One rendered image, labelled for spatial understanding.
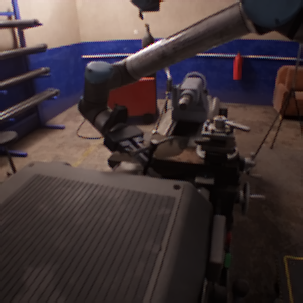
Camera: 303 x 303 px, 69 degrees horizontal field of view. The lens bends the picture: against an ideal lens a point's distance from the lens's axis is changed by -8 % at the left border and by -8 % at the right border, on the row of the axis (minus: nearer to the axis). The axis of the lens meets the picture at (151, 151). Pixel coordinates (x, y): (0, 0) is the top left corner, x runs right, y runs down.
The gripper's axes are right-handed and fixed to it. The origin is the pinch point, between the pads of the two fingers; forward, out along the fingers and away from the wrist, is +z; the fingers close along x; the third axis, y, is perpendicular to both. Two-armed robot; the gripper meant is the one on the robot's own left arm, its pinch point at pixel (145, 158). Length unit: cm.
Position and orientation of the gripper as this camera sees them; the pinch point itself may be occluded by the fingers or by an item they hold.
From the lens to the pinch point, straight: 73.4
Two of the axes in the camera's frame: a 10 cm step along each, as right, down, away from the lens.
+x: -6.8, 2.5, -6.9
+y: -3.0, 7.6, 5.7
